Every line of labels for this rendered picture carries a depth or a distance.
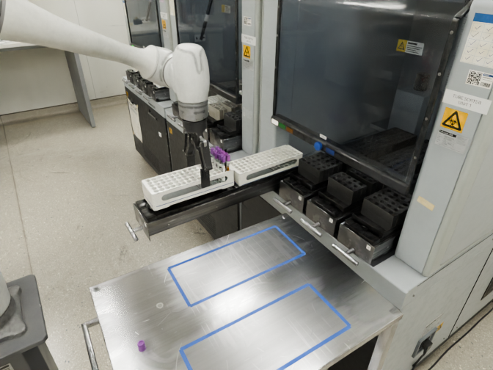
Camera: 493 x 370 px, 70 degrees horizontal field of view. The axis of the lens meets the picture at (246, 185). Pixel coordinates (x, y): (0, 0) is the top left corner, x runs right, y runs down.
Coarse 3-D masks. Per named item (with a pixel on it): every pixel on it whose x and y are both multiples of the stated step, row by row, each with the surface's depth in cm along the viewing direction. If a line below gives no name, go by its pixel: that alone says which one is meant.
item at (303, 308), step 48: (240, 240) 101; (288, 240) 101; (96, 288) 86; (144, 288) 86; (192, 288) 86; (240, 288) 86; (288, 288) 87; (336, 288) 87; (144, 336) 75; (192, 336) 75; (240, 336) 75; (288, 336) 75; (336, 336) 75; (384, 336) 84
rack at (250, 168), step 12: (252, 156) 136; (264, 156) 135; (276, 156) 136; (288, 156) 136; (300, 156) 138; (240, 168) 128; (252, 168) 128; (264, 168) 130; (276, 168) 135; (288, 168) 137; (240, 180) 126; (252, 180) 129
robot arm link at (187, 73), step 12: (180, 48) 96; (192, 48) 96; (168, 60) 104; (180, 60) 96; (192, 60) 96; (204, 60) 99; (168, 72) 102; (180, 72) 98; (192, 72) 97; (204, 72) 99; (168, 84) 106; (180, 84) 100; (192, 84) 99; (204, 84) 101; (180, 96) 102; (192, 96) 101; (204, 96) 103
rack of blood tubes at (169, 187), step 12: (192, 168) 123; (216, 168) 122; (144, 180) 115; (156, 180) 115; (168, 180) 115; (180, 180) 116; (192, 180) 116; (216, 180) 126; (228, 180) 122; (144, 192) 115; (156, 192) 109; (168, 192) 111; (180, 192) 119; (192, 192) 116; (204, 192) 119; (156, 204) 110; (168, 204) 113
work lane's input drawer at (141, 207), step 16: (272, 176) 133; (288, 176) 136; (224, 192) 123; (240, 192) 126; (256, 192) 130; (144, 208) 115; (176, 208) 115; (192, 208) 117; (208, 208) 121; (128, 224) 118; (144, 224) 113; (160, 224) 112; (176, 224) 116
